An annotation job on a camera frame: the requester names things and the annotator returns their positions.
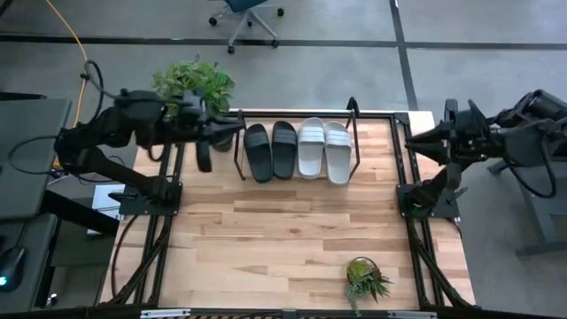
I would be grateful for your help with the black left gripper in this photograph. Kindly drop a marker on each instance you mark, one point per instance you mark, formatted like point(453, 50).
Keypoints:
point(195, 124)

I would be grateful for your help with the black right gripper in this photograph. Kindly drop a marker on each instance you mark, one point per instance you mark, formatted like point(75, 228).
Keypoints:
point(469, 137)

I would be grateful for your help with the black slide sandal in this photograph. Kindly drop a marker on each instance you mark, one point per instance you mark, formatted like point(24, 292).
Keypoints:
point(259, 155)
point(284, 153)

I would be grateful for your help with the grey striped slide sandal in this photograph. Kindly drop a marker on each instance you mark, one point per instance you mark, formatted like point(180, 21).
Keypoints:
point(311, 150)
point(339, 155)

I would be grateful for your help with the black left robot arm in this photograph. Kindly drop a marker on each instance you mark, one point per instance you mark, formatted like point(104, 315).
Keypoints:
point(133, 117)

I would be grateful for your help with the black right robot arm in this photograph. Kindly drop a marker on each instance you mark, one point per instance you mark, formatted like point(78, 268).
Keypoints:
point(531, 133)

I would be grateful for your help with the large leafy potted plant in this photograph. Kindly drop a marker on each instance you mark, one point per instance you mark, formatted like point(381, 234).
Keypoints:
point(208, 80)

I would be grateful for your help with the office swivel chair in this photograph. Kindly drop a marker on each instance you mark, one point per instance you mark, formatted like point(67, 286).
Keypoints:
point(243, 4)

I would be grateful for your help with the dark metal stand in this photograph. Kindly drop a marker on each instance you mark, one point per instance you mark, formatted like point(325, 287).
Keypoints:
point(538, 230)

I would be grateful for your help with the white box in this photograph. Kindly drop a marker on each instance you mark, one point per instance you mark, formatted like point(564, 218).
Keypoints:
point(104, 199)

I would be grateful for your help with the small potted succulent plant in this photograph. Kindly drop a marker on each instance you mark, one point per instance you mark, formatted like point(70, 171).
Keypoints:
point(361, 274)

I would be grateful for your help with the dark side desk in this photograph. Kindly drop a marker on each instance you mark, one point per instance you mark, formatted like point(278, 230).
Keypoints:
point(26, 186)

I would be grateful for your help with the black computer mouse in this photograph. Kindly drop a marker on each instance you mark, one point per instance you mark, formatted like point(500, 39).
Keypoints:
point(11, 266)

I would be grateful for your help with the wooden shelf with black frame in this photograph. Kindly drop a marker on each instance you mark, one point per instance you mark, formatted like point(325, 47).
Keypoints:
point(239, 150)

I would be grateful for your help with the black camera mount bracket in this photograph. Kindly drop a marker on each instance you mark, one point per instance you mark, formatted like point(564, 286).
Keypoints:
point(353, 106)

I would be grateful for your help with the black metal table frame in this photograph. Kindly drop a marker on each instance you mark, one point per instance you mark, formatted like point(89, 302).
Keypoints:
point(421, 266)

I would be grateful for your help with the silver metal bracket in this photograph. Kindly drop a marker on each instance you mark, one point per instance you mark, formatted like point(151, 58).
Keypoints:
point(164, 313)
point(412, 315)

